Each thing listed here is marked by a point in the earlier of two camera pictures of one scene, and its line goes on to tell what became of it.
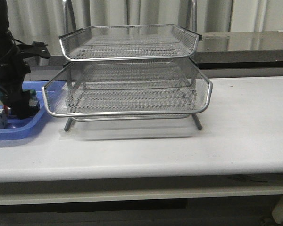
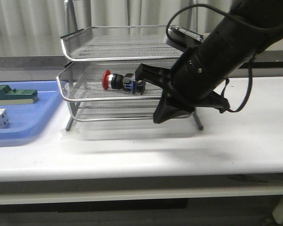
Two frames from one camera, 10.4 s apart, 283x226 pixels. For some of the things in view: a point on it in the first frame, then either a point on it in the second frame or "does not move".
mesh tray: [129, 42] does not move
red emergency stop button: [7, 110] → [128, 81]
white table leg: [282, 207] does not move
